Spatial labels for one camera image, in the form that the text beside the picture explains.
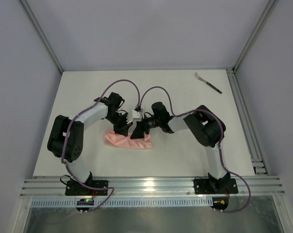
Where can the aluminium front rail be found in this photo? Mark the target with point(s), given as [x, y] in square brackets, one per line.
[49, 187]

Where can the pink satin napkin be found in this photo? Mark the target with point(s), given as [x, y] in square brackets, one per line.
[119, 141]

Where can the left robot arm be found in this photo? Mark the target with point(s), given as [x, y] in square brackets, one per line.
[67, 134]

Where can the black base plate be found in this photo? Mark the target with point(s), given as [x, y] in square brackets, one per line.
[73, 188]
[202, 186]

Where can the left frame post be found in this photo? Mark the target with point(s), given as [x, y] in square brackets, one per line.
[40, 33]

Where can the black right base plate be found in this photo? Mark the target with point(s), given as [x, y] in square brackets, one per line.
[202, 186]

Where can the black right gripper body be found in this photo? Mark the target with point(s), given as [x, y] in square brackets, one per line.
[140, 127]

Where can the aluminium right side rail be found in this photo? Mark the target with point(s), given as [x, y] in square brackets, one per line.
[251, 137]

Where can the right frame post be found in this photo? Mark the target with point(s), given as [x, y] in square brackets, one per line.
[263, 18]

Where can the right controller board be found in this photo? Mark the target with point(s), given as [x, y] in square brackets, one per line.
[219, 204]

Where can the controller board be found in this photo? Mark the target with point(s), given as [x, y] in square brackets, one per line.
[83, 205]
[219, 204]

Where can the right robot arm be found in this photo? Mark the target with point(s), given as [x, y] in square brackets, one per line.
[207, 129]

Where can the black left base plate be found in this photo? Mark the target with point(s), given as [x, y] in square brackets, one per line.
[73, 188]

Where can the aluminium rail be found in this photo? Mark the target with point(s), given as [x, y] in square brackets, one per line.
[49, 187]
[251, 137]

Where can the slotted cable duct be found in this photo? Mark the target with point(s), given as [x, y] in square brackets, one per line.
[125, 202]

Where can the metal fork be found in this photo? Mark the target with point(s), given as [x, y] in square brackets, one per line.
[207, 83]

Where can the frame post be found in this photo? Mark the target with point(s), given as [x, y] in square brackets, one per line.
[263, 18]
[40, 33]

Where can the left controller board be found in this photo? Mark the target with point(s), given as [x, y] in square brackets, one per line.
[83, 205]

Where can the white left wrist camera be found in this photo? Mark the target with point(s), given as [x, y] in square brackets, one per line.
[134, 116]

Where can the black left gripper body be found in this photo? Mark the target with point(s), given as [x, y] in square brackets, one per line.
[122, 124]

